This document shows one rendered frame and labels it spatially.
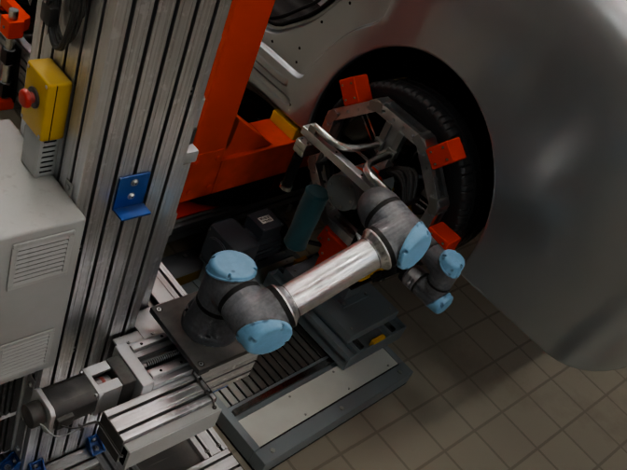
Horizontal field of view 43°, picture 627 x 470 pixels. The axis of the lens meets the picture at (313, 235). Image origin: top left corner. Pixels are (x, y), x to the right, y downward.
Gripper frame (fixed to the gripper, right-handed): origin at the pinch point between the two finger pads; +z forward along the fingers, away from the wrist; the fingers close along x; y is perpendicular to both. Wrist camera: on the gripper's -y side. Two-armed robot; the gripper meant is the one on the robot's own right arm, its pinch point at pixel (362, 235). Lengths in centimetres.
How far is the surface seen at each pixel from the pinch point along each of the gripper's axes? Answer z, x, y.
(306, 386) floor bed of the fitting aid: -6, -5, -75
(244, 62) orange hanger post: 60, 10, 26
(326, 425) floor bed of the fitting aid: -22, 1, -75
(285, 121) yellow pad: 67, -31, -10
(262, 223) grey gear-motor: 47, -13, -40
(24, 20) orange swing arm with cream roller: 184, 10, -33
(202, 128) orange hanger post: 60, 19, 2
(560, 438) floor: -79, -95, -82
